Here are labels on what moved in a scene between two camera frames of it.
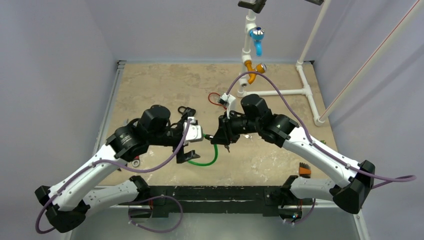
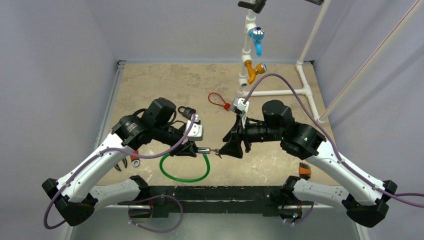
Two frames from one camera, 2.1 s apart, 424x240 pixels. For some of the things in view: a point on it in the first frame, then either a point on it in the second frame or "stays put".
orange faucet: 260,68 stays put
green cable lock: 209,137 to 203,150
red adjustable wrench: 136,162 stays put
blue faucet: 257,34 stays put
